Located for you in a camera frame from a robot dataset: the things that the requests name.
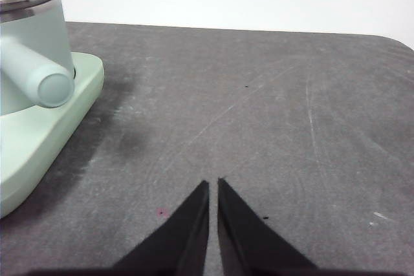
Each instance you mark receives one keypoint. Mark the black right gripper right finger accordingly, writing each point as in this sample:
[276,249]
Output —
[249,243]

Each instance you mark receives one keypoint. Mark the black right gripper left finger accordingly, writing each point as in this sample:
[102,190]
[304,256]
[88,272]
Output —
[181,243]

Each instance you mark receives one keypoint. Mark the mint green breakfast machine base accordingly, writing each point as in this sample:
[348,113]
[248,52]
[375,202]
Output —
[48,146]

